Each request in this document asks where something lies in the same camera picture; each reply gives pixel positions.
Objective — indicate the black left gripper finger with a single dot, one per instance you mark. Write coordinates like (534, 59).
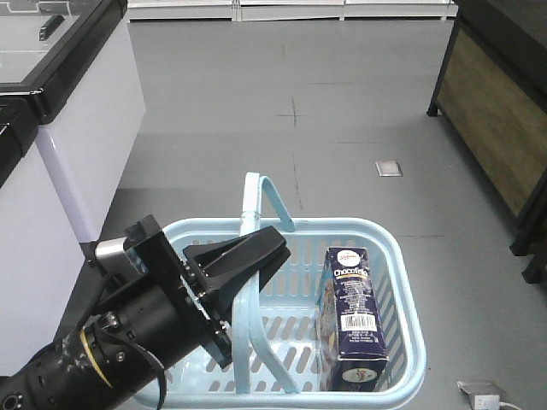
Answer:
(223, 268)

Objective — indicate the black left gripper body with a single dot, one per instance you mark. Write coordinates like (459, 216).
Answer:
(157, 311)

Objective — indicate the light blue shopping basket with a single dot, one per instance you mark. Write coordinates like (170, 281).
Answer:
(277, 360)

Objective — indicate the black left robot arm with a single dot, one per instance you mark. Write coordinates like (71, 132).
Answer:
(90, 368)

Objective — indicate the near white chest freezer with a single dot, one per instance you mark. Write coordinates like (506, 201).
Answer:
(40, 255)

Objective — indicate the white chest freezer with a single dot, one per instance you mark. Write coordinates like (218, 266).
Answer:
(40, 255)
(73, 64)

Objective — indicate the dark blue cookie box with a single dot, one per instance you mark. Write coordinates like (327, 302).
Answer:
(351, 342)

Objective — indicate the far metal floor plate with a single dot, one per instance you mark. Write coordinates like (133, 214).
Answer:
(388, 169)

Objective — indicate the far white chest freezer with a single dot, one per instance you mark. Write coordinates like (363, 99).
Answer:
(73, 64)

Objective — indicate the white store shelving unit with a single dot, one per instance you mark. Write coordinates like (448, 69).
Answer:
(288, 10)

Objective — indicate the open floor socket box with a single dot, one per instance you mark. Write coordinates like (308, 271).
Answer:
(478, 387)

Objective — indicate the white power adapter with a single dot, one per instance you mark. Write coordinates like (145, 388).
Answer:
(484, 402)

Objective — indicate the near wooden produce stand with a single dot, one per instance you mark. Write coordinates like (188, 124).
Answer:
(535, 272)

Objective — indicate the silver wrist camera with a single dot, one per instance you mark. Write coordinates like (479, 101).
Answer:
(114, 256)

